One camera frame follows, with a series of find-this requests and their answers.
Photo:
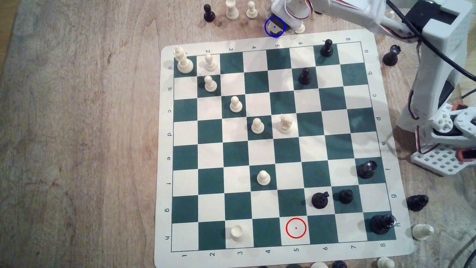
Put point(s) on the white king chess piece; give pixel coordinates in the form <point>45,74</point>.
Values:
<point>184,61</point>

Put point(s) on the black knight chess piece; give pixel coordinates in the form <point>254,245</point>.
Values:
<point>319,200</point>

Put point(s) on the green white chess board mat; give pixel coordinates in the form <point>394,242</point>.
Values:
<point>238,156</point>

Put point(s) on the white grid base plate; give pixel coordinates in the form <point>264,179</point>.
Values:
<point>438,160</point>

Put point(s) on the white knight chess piece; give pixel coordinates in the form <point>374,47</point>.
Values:
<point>285,124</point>

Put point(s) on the white pawn chess piece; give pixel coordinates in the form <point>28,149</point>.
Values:
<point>300,29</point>
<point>257,125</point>
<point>251,10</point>
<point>235,104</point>
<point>263,178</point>
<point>210,83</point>
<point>210,62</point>

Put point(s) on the black king chess piece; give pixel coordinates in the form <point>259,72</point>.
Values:
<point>381,223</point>

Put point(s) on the black rook chess piece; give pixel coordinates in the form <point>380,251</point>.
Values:
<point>366,170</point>

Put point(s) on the white rook chess piece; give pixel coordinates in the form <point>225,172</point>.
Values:
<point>232,10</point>
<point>236,232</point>

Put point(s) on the black bishop chess piece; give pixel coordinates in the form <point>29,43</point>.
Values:
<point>390,56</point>
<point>417,203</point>

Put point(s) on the orange black clamp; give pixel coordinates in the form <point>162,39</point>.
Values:
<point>466,154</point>

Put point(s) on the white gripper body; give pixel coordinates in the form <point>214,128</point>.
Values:
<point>279,24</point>

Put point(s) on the white bishop chess piece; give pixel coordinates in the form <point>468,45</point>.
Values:
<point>423,231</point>

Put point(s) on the black pawn chess piece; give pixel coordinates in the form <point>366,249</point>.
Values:
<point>346,196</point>
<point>209,14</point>
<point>277,31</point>
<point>327,48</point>
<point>305,75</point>

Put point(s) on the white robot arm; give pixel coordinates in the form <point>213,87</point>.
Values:
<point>435,74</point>

